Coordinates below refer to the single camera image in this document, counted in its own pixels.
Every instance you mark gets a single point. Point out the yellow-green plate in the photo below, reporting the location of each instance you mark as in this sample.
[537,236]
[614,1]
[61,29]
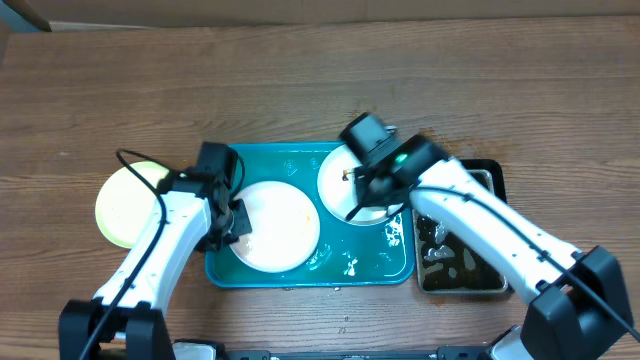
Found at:
[123,207]

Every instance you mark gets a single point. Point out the white plate bottom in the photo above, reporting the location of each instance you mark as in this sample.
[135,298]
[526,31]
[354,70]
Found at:
[285,227]

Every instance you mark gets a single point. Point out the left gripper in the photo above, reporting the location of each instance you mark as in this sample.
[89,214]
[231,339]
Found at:
[243,226]

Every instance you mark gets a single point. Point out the metal pan with dirty water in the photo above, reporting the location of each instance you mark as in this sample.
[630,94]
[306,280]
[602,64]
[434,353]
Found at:
[445,265]

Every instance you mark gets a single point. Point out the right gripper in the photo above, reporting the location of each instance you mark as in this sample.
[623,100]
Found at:
[364,178]

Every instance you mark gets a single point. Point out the white plate top right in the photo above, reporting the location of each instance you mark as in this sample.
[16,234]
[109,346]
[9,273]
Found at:
[337,190]

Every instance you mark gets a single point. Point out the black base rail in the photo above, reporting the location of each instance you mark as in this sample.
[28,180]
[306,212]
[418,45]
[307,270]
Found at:
[350,355]

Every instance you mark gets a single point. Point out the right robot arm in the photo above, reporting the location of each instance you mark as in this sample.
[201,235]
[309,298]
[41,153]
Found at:
[577,303]

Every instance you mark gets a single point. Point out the white plate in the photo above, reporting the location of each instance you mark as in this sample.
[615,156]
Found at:
[285,227]
[337,190]

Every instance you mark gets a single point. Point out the teal plastic tray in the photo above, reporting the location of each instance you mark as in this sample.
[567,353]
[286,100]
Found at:
[346,255]

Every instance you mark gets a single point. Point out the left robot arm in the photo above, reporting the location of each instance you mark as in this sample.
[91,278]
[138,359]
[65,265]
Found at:
[126,317]

